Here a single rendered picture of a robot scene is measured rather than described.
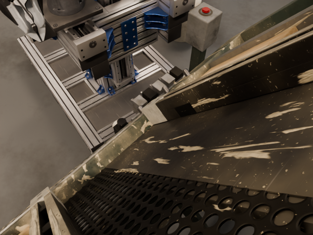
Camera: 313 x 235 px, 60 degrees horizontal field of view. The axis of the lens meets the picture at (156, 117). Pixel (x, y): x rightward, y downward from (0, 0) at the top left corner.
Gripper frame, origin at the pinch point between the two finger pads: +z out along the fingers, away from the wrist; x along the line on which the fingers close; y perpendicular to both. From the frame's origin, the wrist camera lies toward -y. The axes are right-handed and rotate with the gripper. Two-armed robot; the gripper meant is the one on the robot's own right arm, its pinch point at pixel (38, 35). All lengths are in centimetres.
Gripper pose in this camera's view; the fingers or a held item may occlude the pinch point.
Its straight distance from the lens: 69.8
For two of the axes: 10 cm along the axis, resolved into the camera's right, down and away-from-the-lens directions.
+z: 2.7, 8.0, 5.3
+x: 8.1, -4.9, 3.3
